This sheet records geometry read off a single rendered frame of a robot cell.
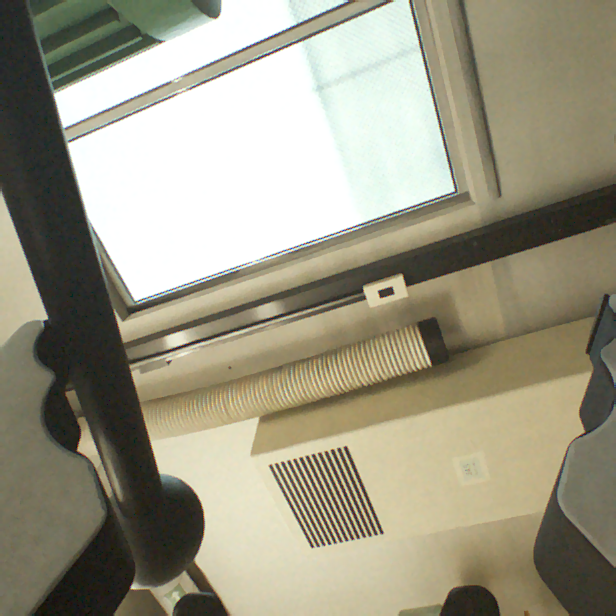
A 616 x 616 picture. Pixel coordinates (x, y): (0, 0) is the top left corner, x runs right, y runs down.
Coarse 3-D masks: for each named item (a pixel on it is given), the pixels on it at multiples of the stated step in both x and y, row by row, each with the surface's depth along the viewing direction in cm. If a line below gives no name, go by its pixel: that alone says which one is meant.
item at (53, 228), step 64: (0, 0) 7; (0, 64) 8; (0, 128) 8; (64, 192) 9; (64, 256) 10; (64, 320) 10; (128, 384) 12; (128, 448) 13; (128, 512) 14; (192, 512) 15
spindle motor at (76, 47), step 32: (32, 0) 15; (64, 0) 15; (96, 0) 16; (128, 0) 16; (160, 0) 16; (192, 0) 17; (64, 32) 17; (96, 32) 17; (128, 32) 18; (160, 32) 18; (64, 64) 18; (96, 64) 20
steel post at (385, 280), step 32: (608, 192) 135; (512, 224) 140; (544, 224) 139; (576, 224) 139; (608, 224) 138; (416, 256) 146; (448, 256) 145; (480, 256) 144; (320, 288) 152; (352, 288) 152; (384, 288) 148; (224, 320) 160; (256, 320) 159; (288, 320) 158; (128, 352) 168; (160, 352) 167; (192, 352) 166
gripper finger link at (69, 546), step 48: (48, 336) 11; (0, 384) 9; (48, 384) 9; (0, 432) 8; (48, 432) 8; (0, 480) 7; (48, 480) 7; (96, 480) 7; (0, 528) 6; (48, 528) 6; (96, 528) 6; (0, 576) 6; (48, 576) 6; (96, 576) 6
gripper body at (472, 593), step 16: (192, 592) 5; (464, 592) 5; (480, 592) 5; (176, 608) 5; (192, 608) 5; (208, 608) 5; (448, 608) 5; (464, 608) 5; (480, 608) 5; (496, 608) 5
